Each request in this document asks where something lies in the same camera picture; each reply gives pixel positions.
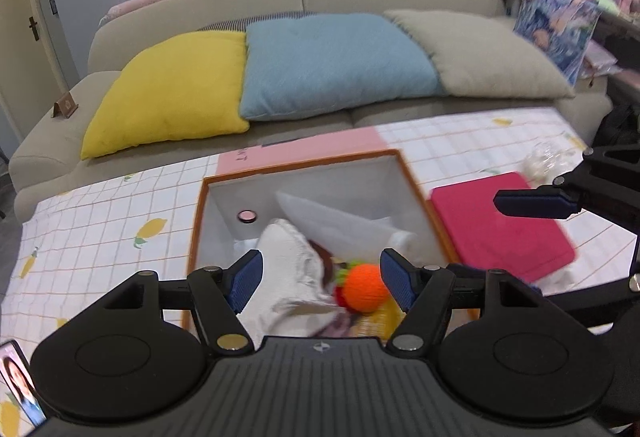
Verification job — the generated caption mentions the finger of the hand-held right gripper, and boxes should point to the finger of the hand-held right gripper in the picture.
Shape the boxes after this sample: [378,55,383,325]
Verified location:
[493,144,640,238]
[542,272,640,334]

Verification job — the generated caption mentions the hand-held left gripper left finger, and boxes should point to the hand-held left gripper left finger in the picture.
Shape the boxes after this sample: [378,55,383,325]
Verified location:
[102,249,264,354]

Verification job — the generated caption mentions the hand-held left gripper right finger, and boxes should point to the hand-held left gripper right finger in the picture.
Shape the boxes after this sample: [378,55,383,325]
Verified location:
[379,248,543,354]

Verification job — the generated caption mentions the orange crochet ball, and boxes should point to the orange crochet ball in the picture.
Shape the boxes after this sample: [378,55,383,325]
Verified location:
[332,259,391,315]

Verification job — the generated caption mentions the white plush cloth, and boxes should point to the white plush cloth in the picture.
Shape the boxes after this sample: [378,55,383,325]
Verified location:
[235,218,346,348]

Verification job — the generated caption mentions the yellow pink packet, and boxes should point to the yellow pink packet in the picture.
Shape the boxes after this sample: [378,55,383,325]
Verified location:
[350,302,403,338]

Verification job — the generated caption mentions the pink square cushion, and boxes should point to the pink square cushion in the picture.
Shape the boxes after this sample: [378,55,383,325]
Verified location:
[430,171,577,285]

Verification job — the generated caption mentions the brown plush cookie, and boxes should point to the brown plush cookie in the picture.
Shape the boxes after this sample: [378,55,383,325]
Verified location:
[306,239,337,290]

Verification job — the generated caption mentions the clear zip bag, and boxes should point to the clear zip bag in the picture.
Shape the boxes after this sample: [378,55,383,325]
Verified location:
[275,190,418,263]

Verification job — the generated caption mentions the crumpled clear plastic bag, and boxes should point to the crumpled clear plastic bag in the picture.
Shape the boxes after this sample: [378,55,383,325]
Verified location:
[522,142,576,180]

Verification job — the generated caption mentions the black backpack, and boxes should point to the black backpack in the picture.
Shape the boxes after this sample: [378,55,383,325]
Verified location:
[592,102,640,150]

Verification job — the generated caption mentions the lemon print checkered tablecloth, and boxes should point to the lemon print checkered tablecloth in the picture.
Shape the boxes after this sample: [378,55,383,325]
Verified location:
[0,106,640,437]

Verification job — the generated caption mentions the beige pillow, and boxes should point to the beige pillow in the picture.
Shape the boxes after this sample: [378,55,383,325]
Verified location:
[385,8,576,99]

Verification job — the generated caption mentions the blue cartoon poster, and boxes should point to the blue cartoon poster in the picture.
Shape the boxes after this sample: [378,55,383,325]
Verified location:
[512,0,603,85]

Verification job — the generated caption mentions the yellow pillow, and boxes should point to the yellow pillow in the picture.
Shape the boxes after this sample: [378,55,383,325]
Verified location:
[80,30,251,160]

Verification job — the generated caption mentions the blue pillow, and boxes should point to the blue pillow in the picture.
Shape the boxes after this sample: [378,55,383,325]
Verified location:
[239,12,448,122]

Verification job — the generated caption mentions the smartphone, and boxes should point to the smartphone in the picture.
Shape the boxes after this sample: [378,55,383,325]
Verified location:
[0,339,48,428]

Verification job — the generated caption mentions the small brown stand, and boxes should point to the small brown stand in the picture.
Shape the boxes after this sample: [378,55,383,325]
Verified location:
[51,92,81,119]

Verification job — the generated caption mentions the striped cushion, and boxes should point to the striped cushion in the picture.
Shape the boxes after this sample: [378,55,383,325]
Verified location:
[197,10,318,33]

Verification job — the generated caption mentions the beige door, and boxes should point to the beige door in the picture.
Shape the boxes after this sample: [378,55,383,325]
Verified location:
[0,0,81,143]

